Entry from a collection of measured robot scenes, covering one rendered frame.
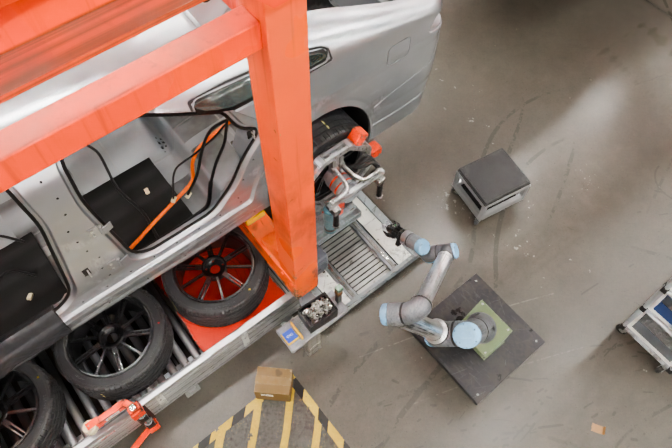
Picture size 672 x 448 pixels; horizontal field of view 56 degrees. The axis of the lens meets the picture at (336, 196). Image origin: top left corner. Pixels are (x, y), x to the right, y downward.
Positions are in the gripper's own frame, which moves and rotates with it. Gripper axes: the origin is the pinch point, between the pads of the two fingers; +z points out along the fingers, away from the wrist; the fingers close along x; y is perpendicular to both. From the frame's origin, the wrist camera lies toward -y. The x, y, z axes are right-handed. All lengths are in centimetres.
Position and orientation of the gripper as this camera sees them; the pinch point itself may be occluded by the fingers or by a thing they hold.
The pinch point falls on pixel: (382, 226)
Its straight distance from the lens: 392.4
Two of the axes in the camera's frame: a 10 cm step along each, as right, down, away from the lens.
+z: -6.1, -3.5, 7.1
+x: -7.4, 5.7, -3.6
